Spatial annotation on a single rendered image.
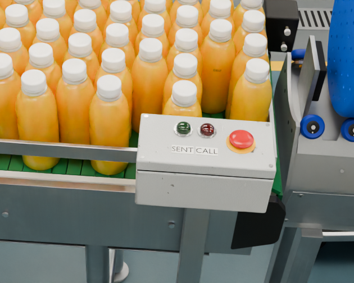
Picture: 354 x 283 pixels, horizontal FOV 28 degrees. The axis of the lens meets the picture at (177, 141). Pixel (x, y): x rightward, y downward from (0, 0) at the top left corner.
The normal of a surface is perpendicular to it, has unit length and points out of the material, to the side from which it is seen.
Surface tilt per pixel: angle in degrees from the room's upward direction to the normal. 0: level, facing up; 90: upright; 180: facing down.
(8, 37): 0
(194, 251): 90
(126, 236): 90
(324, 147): 52
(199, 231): 90
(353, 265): 0
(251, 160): 0
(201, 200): 90
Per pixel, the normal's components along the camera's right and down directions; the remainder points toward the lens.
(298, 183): -0.01, 0.44
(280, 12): 0.07, -0.69
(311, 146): 0.01, 0.14
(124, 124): 0.73, 0.52
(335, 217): -0.04, 0.90
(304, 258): -0.04, 0.72
